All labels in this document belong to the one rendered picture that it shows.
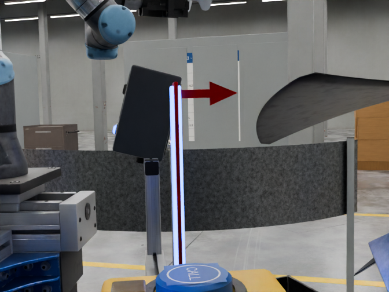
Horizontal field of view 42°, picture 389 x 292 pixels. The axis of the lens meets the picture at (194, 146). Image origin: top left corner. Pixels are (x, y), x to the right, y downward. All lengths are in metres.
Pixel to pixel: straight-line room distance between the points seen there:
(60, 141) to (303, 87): 6.90
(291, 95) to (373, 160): 8.31
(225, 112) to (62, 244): 5.90
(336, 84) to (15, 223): 0.69
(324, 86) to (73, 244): 0.63
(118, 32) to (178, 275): 0.83
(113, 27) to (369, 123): 7.83
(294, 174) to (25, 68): 9.02
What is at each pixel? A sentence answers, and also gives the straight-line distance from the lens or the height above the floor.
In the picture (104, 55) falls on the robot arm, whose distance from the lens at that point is 1.19.
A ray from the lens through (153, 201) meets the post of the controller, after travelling 1.05.
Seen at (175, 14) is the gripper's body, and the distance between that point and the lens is 1.28.
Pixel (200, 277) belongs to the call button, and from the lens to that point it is 0.26.
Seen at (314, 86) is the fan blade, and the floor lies 1.18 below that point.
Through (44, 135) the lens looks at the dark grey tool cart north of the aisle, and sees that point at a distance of 7.42.
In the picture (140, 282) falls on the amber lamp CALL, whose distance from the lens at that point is 0.27.
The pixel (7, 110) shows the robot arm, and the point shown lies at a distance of 1.02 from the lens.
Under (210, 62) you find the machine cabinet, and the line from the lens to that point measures 6.84.
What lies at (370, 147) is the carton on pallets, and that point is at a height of 0.37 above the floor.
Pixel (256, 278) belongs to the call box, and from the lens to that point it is 0.29.
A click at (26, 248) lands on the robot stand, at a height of 0.91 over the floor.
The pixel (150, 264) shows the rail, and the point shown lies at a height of 0.86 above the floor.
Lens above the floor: 1.17
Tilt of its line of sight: 5 degrees down
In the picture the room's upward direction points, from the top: 1 degrees counter-clockwise
